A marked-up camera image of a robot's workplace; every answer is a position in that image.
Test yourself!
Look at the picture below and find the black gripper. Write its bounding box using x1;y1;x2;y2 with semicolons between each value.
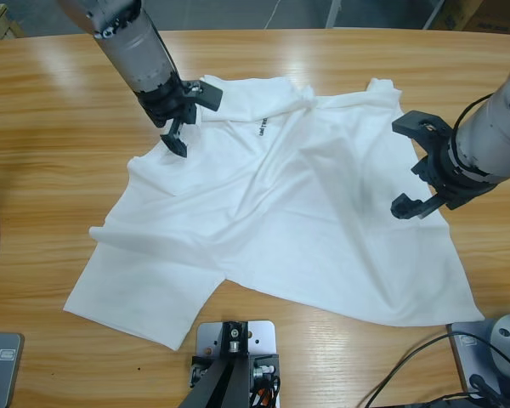
132;74;199;160
390;135;498;221

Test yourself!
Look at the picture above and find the white t-shirt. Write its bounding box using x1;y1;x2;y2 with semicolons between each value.
62;74;485;352

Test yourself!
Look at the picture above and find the cardboard box with blue print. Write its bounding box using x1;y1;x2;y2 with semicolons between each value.
433;0;485;31

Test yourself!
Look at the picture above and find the cardboard box with black print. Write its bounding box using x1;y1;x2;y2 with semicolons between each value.
462;0;510;34

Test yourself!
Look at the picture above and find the wooden pallet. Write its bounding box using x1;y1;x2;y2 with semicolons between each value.
0;3;26;42

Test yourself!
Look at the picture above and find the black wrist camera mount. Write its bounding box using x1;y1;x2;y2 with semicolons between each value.
391;110;454;150
184;78;224;112

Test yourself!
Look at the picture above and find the arm base with cables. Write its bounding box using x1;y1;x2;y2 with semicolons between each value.
367;331;510;408

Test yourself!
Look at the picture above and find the white metal frame leg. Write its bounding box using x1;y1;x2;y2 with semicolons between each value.
422;0;446;30
325;0;344;29

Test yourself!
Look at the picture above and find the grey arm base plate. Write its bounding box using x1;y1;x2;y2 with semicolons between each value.
447;319;510;400
0;331;26;408

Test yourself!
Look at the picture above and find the black plug cable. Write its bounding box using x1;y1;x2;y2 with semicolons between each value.
468;372;501;403

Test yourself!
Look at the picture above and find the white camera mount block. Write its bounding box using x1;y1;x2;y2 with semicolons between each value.
195;320;281;408

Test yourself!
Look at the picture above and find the orange and black cable bundle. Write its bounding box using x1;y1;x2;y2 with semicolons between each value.
250;376;281;405

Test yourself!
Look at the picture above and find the dark camera post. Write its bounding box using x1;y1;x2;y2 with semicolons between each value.
182;321;250;408

